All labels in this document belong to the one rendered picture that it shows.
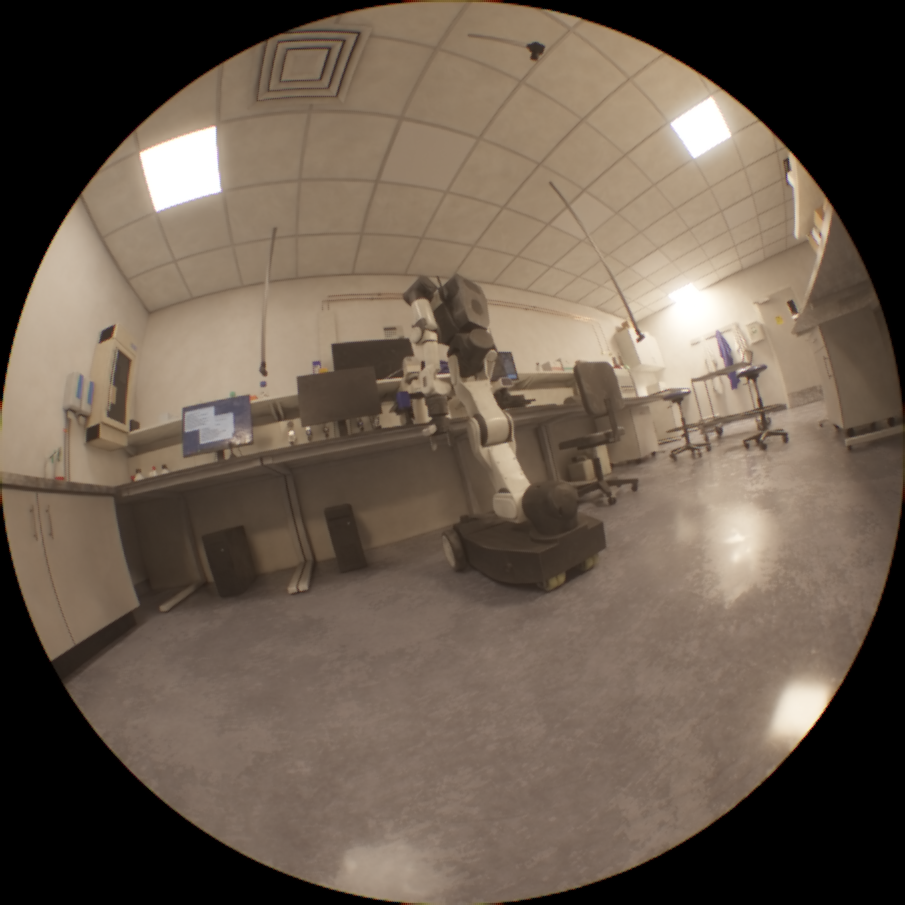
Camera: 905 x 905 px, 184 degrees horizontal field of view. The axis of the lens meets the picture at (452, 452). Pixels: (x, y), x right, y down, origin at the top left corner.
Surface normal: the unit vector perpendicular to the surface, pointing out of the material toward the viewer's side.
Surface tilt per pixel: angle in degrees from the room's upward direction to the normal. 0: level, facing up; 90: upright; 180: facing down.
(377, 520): 90
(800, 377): 90
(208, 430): 86
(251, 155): 180
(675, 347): 90
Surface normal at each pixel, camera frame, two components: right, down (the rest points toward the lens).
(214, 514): 0.41, -0.15
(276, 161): 0.23, 0.97
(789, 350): -0.88, 0.18
